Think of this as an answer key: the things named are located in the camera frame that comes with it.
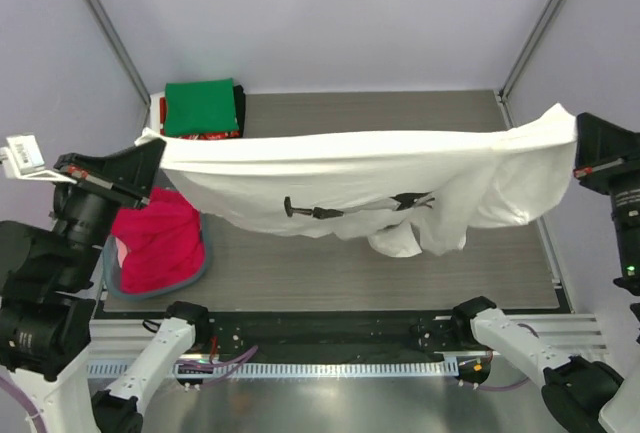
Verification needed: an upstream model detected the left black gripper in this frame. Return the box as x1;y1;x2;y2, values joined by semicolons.
53;132;166;282

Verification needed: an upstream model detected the white printed t-shirt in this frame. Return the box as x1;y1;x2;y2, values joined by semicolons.
161;105;577;258

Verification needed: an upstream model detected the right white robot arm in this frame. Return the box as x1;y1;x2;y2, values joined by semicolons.
450;113;639;432

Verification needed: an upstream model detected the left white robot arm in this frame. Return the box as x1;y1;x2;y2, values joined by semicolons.
1;135;213;432

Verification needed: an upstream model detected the folded white t-shirt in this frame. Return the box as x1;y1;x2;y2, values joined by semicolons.
148;92;166;134

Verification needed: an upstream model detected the pink t-shirt in basket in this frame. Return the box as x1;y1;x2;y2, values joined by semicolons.
111;187;205;295

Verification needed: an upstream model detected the folded red printed t-shirt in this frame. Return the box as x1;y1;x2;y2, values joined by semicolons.
159;96;243;141

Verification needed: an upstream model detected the grey laundry basket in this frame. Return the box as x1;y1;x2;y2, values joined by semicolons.
101;214;213;301

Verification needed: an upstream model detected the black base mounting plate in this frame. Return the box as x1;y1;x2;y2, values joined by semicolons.
189;310;489;365

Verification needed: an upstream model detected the left aluminium corner post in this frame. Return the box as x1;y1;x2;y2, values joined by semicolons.
83;0;150;105

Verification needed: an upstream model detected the aluminium corner post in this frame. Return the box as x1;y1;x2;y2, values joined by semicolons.
83;0;150;105
496;0;566;104

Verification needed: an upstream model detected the right aluminium corner post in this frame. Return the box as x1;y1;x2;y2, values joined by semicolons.
496;0;566;104

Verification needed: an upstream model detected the aluminium frame rail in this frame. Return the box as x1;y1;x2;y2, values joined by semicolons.
90;314;607;359

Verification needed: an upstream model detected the slotted grey cable duct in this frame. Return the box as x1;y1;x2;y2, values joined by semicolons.
87;358;459;380

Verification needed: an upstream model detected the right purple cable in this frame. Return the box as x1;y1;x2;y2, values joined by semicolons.
459;322;551;394

